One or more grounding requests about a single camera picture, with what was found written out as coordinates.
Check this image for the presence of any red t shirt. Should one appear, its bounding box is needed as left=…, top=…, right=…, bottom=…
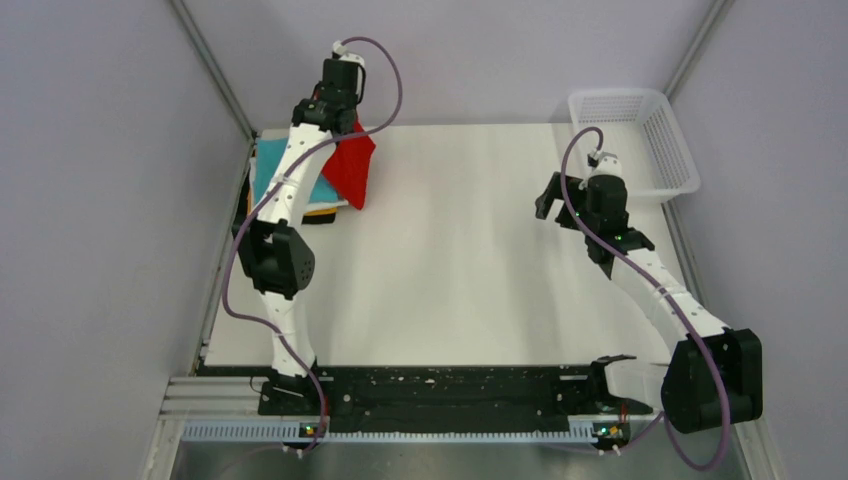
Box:
left=321, top=135, right=376, bottom=210

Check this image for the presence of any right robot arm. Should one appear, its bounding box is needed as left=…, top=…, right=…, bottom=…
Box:
left=535, top=172, right=763, bottom=434

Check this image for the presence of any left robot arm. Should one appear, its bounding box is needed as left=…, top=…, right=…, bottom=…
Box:
left=238, top=54, right=365, bottom=414

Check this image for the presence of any folded blue t shirt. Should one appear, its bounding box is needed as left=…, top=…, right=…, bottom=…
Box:
left=249, top=137, right=348, bottom=212

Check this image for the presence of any white plastic basket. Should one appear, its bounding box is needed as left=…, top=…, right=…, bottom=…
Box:
left=568, top=88, right=701, bottom=204

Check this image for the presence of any folded white t shirt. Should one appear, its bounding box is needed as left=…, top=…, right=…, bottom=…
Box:
left=248, top=150, right=348, bottom=216

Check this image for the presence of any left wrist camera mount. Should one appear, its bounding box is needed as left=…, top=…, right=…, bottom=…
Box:
left=332, top=40, right=365, bottom=67

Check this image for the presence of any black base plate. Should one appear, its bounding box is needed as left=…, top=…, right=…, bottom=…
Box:
left=258, top=365, right=653, bottom=434

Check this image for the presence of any white cable duct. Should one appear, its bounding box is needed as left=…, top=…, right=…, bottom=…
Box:
left=181, top=420, right=597, bottom=444

